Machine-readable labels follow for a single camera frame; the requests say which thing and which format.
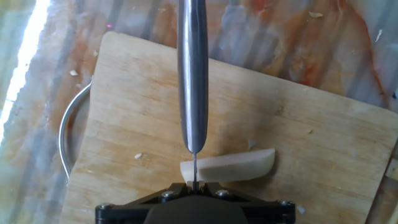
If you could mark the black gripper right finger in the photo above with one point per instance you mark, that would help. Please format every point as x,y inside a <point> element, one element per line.
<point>270,213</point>

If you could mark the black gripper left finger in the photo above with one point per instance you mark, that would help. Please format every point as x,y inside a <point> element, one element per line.
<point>124,213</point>

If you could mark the white radish piece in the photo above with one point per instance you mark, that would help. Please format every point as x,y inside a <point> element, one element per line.
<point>236,166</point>

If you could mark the wooden cutting board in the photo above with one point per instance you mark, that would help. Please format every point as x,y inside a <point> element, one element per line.
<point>280,124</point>

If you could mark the orange marble pattern mat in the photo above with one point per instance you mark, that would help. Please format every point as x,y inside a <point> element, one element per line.
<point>280,46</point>

